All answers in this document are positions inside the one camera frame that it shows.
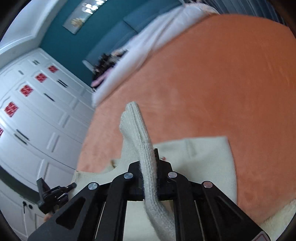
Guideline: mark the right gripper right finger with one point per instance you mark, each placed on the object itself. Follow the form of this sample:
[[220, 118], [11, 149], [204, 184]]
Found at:
[[201, 210]]

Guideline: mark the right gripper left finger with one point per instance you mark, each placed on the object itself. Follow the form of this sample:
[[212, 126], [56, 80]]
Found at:
[[97, 212]]

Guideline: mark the cream knit cherry cardigan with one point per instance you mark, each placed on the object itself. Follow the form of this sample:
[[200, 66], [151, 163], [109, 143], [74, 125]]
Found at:
[[198, 159]]

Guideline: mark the pile of dark clothes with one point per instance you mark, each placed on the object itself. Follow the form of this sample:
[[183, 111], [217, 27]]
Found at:
[[104, 67]]

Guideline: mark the person's left hand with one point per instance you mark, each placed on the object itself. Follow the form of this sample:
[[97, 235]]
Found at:
[[48, 216]]

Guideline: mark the cream fleece sleeve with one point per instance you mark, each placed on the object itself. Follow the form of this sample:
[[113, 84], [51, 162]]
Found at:
[[276, 224]]

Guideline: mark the white panelled wardrobe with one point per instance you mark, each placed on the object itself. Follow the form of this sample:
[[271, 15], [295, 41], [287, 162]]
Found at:
[[45, 115]]

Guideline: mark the orange velvet bedspread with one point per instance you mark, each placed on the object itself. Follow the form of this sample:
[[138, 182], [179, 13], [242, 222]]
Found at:
[[229, 75]]

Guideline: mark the teal upholstered headboard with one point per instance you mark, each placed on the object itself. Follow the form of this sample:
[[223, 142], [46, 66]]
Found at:
[[126, 28]]

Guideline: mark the white pink folded duvet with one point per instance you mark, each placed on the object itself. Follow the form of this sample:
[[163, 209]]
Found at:
[[154, 36]]

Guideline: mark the blue-grey pleated curtain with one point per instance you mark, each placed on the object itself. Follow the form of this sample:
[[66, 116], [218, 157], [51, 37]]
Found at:
[[258, 8]]

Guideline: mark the framed wall picture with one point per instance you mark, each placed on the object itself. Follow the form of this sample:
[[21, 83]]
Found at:
[[81, 14]]

